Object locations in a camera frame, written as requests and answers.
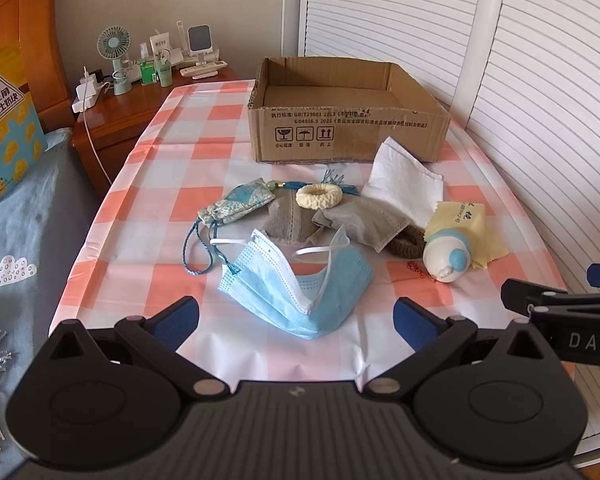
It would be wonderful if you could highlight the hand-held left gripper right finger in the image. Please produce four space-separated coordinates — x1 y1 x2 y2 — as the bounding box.
363 297 557 402

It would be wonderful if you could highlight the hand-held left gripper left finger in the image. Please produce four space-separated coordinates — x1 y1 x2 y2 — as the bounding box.
44 296 227 402

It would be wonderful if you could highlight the white and blue round toy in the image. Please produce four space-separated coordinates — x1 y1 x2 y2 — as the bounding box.
422 228 471 285

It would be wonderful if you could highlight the yellow cleaning cloth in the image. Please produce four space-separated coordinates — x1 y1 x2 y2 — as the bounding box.
425 201 511 271

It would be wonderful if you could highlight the blue face mask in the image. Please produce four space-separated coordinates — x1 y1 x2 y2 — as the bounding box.
211 225 374 341

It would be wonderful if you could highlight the grey mask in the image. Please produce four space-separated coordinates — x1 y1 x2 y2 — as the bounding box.
311 197 412 254

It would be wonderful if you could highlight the patterned sachet pouch with cord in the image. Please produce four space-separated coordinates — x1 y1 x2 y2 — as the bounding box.
182 179 307 277

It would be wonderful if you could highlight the white cloth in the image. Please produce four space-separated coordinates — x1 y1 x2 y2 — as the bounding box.
361 136 445 228

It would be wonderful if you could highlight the brown cardboard box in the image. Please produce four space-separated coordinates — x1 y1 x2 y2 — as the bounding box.
246 56 452 165

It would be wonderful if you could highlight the brown scrunchie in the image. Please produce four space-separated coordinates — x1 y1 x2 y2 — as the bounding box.
385 225 431 262

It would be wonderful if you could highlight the teal tassel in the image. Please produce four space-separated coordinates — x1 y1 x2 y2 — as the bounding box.
321 170 362 197

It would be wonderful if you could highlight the grey lace-patterned cloth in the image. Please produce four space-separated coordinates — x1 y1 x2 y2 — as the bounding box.
264 194 327 244

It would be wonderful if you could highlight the pink and white checked tablecloth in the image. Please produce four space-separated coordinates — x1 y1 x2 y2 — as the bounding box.
50 79 578 396

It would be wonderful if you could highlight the cream scrunchie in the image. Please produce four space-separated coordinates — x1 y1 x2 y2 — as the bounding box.
296 183 349 211

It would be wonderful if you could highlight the white louvered door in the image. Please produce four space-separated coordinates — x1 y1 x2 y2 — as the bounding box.
297 0 501 111
460 0 600 467

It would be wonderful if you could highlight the blue printed bed sheet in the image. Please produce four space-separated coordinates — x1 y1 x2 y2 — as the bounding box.
0 130 104 463

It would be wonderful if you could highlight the wooden nightstand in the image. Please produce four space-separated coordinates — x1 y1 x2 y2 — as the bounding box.
71 67 241 201

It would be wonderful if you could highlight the white power strip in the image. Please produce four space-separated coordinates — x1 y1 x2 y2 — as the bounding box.
72 92 106 114

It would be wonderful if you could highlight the yellow and blue paper bag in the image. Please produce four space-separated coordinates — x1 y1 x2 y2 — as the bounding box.
0 42 49 209

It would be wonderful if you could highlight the pale green bottle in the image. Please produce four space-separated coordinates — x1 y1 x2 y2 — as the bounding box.
156 52 174 86

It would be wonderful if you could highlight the white charger plug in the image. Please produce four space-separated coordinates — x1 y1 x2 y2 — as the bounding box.
77 66 102 100

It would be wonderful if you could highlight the white remote control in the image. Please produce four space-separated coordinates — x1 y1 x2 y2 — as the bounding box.
180 60 229 77

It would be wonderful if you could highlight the white carton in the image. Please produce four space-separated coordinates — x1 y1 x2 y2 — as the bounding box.
150 30 170 59

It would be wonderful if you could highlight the white stand with grey screen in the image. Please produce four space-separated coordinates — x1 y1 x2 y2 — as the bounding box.
187 25 212 60

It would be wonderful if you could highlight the green desk fan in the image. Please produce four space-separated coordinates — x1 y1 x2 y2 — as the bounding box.
97 27 132 96

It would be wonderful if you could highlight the wooden headboard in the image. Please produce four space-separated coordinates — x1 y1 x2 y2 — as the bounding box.
0 0 89 127

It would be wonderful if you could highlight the red bead chain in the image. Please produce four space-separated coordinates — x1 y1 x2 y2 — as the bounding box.
405 260 434 282

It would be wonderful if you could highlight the white cable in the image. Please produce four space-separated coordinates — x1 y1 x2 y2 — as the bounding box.
82 109 114 187

